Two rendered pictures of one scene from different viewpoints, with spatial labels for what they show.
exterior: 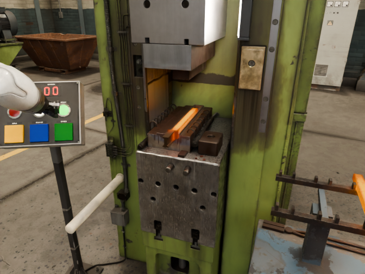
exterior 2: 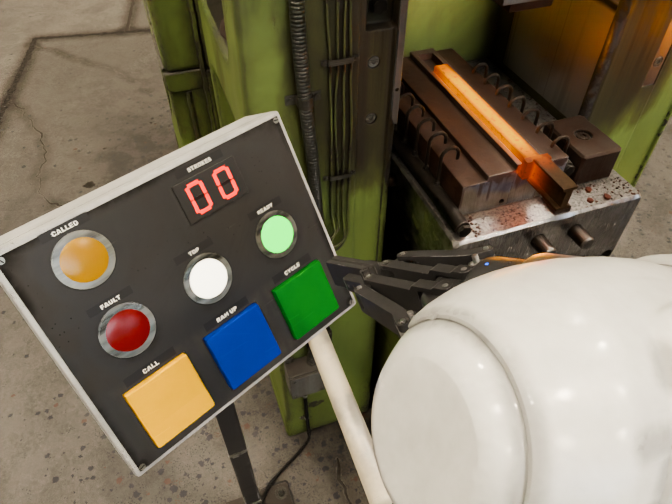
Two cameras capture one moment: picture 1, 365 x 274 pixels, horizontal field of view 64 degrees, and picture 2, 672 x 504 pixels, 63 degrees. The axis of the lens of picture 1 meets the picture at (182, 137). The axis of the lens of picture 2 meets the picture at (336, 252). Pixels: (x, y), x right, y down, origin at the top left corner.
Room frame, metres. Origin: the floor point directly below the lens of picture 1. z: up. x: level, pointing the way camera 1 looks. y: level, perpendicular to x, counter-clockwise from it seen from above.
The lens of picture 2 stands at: (0.77, 0.74, 1.55)
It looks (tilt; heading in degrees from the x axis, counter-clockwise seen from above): 46 degrees down; 322
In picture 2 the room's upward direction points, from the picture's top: straight up
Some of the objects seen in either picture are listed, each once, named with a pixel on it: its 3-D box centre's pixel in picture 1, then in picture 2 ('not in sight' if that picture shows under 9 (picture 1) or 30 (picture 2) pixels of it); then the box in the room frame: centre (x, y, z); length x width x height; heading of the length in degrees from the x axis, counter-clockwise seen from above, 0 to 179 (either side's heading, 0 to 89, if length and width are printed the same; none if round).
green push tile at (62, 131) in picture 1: (63, 132); (305, 298); (1.14, 0.51, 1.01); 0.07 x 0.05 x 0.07; 97
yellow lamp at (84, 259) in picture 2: not in sight; (84, 259); (1.21, 0.72, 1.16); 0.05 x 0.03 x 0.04; 72
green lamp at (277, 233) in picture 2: (63, 110); (276, 234); (1.19, 0.51, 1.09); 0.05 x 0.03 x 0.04; 72
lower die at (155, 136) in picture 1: (183, 124); (454, 120); (1.36, 0.00, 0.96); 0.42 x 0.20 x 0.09; 162
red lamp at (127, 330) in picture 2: (14, 111); (127, 330); (1.16, 0.71, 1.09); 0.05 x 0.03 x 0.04; 72
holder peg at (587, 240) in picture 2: (187, 170); (581, 237); (1.05, -0.02, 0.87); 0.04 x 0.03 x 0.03; 162
